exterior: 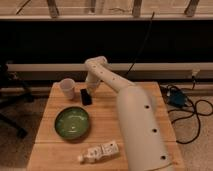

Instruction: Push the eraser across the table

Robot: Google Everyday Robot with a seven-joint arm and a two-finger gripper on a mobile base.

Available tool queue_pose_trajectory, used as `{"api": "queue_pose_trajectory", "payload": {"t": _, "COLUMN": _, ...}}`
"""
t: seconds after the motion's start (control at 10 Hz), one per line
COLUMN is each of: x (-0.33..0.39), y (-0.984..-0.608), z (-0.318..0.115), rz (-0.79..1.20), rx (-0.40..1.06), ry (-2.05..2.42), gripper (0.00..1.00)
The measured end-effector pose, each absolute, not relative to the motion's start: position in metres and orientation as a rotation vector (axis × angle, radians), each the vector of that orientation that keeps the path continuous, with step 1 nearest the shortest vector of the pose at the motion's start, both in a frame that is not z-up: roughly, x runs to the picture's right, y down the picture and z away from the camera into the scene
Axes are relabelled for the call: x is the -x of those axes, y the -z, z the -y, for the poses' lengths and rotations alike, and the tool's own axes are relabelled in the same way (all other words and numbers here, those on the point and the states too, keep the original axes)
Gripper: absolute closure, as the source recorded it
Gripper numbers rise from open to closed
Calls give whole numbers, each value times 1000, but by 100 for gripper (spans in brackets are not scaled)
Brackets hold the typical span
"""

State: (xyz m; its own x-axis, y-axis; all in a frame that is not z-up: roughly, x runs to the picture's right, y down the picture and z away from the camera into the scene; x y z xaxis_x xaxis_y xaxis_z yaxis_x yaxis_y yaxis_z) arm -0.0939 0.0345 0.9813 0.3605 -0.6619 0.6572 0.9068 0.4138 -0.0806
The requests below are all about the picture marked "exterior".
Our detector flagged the black office chair base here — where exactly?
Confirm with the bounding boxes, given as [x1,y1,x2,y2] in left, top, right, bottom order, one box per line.
[0,62,34,139]

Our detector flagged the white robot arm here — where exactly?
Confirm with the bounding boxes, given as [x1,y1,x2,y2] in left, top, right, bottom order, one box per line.
[85,56,174,171]

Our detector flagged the blue power adapter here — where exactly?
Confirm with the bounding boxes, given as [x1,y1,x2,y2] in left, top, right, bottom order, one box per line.
[168,91,186,108]

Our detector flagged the white paper cup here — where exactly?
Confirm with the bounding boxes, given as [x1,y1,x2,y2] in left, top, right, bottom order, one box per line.
[59,78,75,100]

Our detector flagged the black eraser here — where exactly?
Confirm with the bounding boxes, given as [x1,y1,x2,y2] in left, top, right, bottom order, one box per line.
[80,89,92,106]

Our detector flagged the black floor cables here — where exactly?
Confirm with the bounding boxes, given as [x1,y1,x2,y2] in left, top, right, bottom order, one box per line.
[159,83,213,145]

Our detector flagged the black hanging cable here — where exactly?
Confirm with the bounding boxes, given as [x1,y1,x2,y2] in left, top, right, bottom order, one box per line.
[123,11,156,78]

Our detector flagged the white plastic bottle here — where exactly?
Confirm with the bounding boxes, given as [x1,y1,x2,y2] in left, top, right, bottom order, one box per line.
[77,141,119,163]

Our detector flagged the green bowl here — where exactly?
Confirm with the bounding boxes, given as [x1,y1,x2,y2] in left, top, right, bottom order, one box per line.
[54,106,90,140]

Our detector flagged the white baseboard heater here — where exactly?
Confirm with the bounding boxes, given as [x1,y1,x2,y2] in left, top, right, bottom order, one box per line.
[6,61,213,82]

